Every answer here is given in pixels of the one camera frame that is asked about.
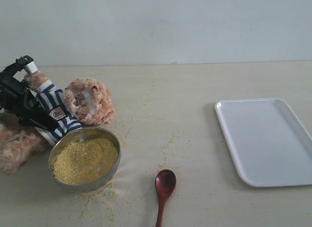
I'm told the white plastic tray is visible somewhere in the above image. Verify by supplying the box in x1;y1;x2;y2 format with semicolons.
214;98;312;187

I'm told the yellow millet grain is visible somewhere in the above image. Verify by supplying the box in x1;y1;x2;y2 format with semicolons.
53;138;119;185

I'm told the dark red wooden spoon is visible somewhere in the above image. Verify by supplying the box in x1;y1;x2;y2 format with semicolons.
155;169;176;227

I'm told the beige teddy bear striped sweater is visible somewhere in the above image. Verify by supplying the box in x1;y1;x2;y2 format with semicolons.
0;71;116;174

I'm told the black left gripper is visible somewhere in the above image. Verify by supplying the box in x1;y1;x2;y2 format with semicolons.
0;62;59;130

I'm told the steel bowl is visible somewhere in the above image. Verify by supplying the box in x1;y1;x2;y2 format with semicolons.
48;127;121;192

